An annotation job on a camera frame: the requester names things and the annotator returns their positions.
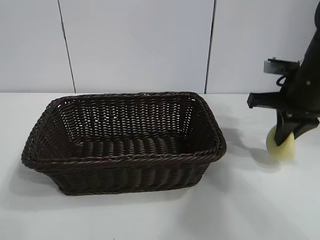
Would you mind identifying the dark brown wicker basket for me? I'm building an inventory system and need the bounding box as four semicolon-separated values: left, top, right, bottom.
21;91;228;196

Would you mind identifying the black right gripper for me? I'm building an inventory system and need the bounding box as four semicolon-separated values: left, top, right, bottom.
246;46;320;148

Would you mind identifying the pale yellow egg yolk pastry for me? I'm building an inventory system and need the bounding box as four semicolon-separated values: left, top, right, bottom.
265;125;298;161

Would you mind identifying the thin black camera cable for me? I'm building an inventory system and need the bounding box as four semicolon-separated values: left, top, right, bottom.
275;75;289;88

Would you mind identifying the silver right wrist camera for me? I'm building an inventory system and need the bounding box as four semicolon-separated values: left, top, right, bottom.
263;59;277;75

